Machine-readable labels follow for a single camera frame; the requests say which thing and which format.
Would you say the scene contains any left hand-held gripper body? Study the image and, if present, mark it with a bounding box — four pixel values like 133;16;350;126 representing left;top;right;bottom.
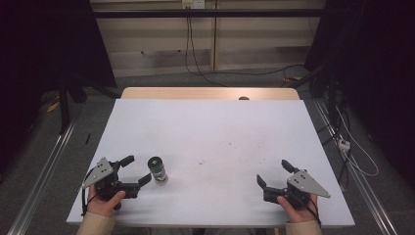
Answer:
80;157;142;211

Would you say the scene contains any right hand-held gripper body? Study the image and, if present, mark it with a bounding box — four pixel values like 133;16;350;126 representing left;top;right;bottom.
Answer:
262;169;332;211

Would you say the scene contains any spice jar with green lid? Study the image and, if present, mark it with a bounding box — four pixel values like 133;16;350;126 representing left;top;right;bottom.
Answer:
147;156;169;186

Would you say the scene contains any person's left hand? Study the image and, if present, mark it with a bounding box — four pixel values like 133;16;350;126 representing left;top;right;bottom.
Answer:
85;184;127;218

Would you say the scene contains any person's right hand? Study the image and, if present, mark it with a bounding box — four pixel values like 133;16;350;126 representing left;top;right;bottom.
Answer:
277;194;319;225

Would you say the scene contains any white table board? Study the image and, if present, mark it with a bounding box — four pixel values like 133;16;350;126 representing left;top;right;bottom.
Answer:
66;98;356;228

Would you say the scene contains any black metal stand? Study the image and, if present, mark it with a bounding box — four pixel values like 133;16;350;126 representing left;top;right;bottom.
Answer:
56;73;71;135

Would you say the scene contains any wooden table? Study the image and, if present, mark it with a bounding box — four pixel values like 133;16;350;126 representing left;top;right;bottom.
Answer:
120;86;301;101

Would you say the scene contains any black curtain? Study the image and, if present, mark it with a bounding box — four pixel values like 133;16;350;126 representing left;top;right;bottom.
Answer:
303;0;415;189
0;0;117;170

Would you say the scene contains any black horizontal metal bar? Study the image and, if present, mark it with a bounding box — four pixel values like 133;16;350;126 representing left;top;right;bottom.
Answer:
90;8;328;20

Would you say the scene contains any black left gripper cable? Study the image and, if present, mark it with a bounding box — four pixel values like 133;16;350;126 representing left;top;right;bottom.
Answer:
80;167;100;217

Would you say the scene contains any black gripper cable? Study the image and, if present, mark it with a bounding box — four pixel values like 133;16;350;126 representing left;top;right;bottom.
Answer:
292;191;323;228
80;167;100;217

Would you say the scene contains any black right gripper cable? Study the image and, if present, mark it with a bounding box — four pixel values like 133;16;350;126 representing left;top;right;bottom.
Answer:
292;191;323;228

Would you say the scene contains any aluminium floor rail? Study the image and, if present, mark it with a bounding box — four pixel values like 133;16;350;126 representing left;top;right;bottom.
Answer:
312;98;398;235
7;119;78;235

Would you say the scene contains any white cable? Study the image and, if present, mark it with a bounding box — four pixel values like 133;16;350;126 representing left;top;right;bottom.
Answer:
335;105;381;178

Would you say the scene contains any black hanging cable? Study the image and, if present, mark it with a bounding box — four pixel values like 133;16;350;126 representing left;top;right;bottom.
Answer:
184;16;229;88

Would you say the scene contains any wooden wall strip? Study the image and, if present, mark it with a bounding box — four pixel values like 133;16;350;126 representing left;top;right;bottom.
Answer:
210;0;219;71

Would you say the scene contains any white wall socket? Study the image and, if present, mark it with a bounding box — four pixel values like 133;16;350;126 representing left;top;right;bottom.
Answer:
181;0;207;10

